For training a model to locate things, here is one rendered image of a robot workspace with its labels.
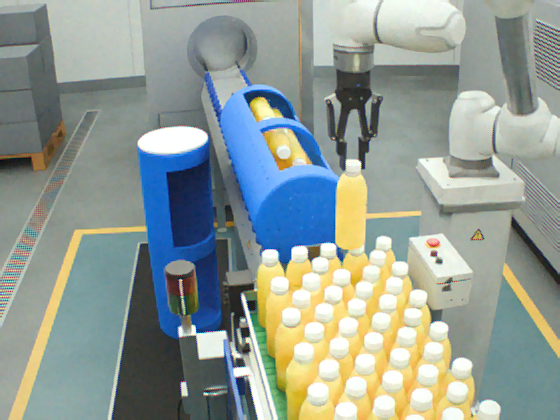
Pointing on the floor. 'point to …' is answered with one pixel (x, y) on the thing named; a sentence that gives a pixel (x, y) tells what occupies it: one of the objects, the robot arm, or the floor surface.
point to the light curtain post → (306, 64)
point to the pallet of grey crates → (28, 86)
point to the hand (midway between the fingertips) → (352, 154)
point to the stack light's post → (193, 374)
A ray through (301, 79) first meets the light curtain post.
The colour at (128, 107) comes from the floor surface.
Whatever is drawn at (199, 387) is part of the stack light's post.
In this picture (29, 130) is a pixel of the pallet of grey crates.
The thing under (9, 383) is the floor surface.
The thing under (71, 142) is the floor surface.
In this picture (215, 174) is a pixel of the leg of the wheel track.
